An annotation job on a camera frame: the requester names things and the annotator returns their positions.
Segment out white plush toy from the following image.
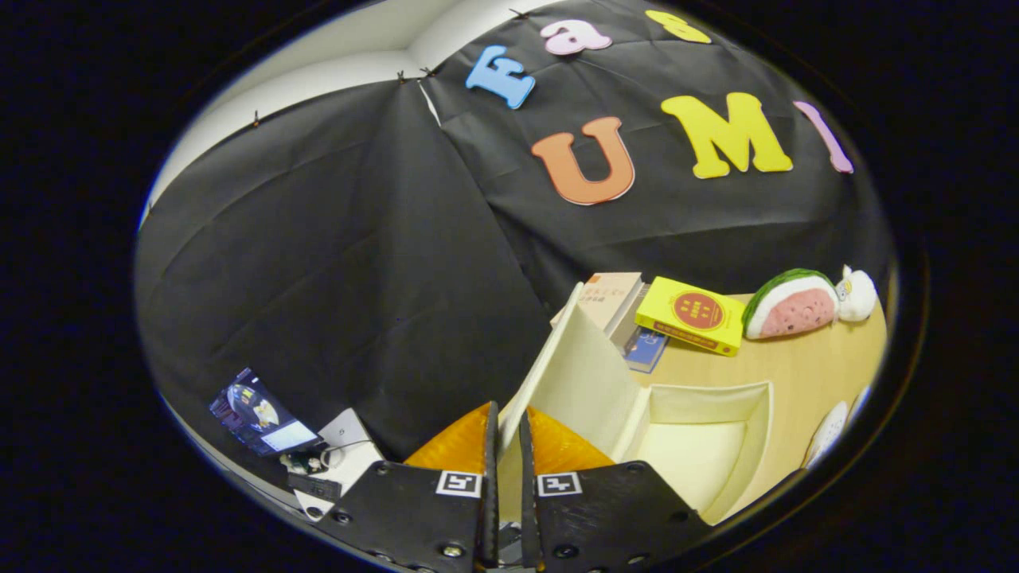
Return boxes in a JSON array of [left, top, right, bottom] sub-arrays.
[[836, 265, 878, 323]]

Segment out grey book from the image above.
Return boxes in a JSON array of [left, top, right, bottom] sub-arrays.
[[609, 283, 652, 357]]

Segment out computer screen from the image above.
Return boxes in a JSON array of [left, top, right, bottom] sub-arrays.
[[209, 368, 323, 457]]

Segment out white device with cables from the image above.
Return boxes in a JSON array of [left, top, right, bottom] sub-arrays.
[[280, 409, 385, 523]]

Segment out beige book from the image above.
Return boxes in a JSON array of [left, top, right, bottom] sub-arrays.
[[549, 272, 646, 331]]

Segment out watermelon slice plush toy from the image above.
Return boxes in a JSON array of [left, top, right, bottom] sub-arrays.
[[742, 268, 841, 341]]

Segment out beige storage box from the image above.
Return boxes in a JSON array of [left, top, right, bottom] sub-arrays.
[[498, 283, 775, 526]]

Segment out black backdrop cloth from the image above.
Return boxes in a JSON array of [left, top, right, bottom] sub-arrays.
[[134, 0, 896, 510]]

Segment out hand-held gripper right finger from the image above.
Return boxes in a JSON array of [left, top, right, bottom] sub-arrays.
[[519, 406, 713, 573]]

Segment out blue book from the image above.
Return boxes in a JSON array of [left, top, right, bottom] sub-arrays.
[[625, 326, 670, 374]]

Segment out yellow book with red circle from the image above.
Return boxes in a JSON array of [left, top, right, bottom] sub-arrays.
[[634, 276, 747, 357]]

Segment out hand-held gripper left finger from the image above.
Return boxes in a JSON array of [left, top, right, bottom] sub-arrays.
[[314, 400, 500, 573]]

